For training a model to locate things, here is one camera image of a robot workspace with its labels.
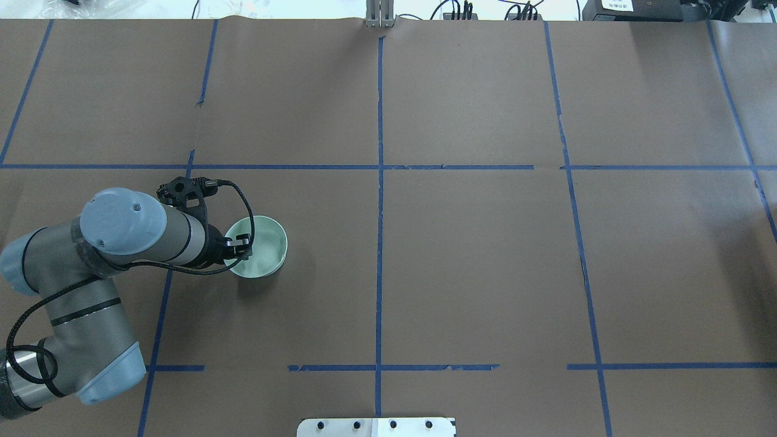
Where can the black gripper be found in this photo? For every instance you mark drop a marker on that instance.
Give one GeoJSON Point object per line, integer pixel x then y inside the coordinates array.
{"type": "Point", "coordinates": [215, 246]}

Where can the mint green bowl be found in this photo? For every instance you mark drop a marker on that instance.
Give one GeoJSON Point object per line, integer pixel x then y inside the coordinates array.
{"type": "Point", "coordinates": [269, 249]}

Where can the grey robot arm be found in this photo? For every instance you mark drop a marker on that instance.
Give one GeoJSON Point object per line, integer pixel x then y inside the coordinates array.
{"type": "Point", "coordinates": [76, 338]}

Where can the black equipment box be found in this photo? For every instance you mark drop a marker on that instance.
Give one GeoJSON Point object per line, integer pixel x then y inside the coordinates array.
{"type": "Point", "coordinates": [662, 11]}

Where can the clear plastic bag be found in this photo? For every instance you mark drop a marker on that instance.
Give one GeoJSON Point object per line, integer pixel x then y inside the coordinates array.
{"type": "Point", "coordinates": [90, 9]}

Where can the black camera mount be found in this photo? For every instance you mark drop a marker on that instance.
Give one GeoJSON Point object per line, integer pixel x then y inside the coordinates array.
{"type": "Point", "coordinates": [188, 195]}

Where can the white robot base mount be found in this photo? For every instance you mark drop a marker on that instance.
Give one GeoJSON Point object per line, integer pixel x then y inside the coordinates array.
{"type": "Point", "coordinates": [397, 426]}

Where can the grey aluminium post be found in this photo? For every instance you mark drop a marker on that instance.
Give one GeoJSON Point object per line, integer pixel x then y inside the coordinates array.
{"type": "Point", "coordinates": [380, 14]}

